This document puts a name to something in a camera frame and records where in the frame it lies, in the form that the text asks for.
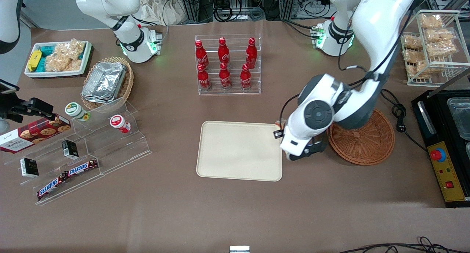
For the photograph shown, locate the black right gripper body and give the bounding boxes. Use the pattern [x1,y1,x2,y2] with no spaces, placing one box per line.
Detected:
[0,93,27,123]

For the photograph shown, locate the black floor cables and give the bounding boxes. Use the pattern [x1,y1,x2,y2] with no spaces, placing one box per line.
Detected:
[338,236,470,253]

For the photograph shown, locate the grey metal bar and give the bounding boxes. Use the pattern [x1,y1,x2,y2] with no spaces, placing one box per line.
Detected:
[427,67,470,100]

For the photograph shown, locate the yellow snack pack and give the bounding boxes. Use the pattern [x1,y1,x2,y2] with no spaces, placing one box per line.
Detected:
[27,50,42,72]

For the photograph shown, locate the clear plastic container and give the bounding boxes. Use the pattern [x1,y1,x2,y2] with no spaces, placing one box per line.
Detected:
[446,97,470,140]

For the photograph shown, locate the clear bag rice crackers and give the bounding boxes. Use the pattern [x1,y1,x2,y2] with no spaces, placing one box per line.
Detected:
[45,39,86,72]

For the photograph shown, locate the white wire rack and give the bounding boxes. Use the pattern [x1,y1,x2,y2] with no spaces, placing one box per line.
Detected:
[399,10,470,87]

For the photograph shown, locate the oval tan wicker basket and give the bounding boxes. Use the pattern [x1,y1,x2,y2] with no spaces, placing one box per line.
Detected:
[81,56,134,111]

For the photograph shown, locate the red lidded white cup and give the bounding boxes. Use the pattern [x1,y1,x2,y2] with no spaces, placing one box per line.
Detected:
[109,115,131,134]

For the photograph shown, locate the small black box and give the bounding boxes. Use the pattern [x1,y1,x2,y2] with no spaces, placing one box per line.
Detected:
[61,140,79,160]
[20,158,39,178]

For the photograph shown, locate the white rectangular snack bin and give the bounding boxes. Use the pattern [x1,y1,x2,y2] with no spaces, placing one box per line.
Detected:
[24,40,93,78]

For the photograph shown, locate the clear acrylic step shelf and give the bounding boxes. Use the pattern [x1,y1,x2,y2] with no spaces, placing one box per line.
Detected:
[4,98,152,206]

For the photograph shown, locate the red cola bottle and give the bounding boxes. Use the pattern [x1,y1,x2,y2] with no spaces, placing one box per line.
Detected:
[197,63,212,91]
[240,64,253,90]
[245,37,258,69]
[195,40,210,70]
[218,37,231,68]
[219,62,232,90]

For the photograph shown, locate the brown Snickers bar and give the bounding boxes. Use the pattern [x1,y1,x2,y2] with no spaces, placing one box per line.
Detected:
[36,173,68,201]
[65,159,99,177]

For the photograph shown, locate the clear acrylic bottle rack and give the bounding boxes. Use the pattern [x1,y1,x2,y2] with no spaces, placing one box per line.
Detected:
[195,34,261,96]

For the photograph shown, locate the white crumpled cloth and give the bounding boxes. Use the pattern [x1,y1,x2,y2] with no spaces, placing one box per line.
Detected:
[138,0,186,26]

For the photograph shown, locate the green lidded white cup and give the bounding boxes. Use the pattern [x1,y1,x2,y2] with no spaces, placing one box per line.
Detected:
[65,102,91,122]

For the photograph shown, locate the black sandwich press machine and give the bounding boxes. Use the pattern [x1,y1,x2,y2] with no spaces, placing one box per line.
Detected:
[411,88,470,208]

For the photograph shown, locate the round brown wicker basket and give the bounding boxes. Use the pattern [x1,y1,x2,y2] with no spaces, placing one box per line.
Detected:
[328,109,396,166]

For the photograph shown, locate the black power cord with plug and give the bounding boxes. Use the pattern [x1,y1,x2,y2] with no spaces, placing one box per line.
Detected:
[380,88,430,153]

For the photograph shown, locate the clear bag fried snacks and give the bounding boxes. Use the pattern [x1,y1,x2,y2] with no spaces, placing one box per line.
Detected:
[425,28,454,43]
[420,14,444,29]
[404,50,424,64]
[409,61,437,79]
[403,35,423,50]
[425,41,458,58]

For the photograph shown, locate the yellow control panel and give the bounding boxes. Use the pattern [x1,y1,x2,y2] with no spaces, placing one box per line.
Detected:
[428,141,469,202]

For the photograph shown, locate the silver foil container stack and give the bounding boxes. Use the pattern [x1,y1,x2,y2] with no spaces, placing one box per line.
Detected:
[81,62,127,105]

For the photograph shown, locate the red cookie box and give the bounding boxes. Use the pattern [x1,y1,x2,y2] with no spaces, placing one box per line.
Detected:
[0,115,72,154]

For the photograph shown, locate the cream plastic serving tray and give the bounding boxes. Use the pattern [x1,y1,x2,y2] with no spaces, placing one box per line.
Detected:
[196,120,283,182]

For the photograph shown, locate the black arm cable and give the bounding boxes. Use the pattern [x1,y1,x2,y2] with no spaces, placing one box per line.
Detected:
[280,3,417,125]

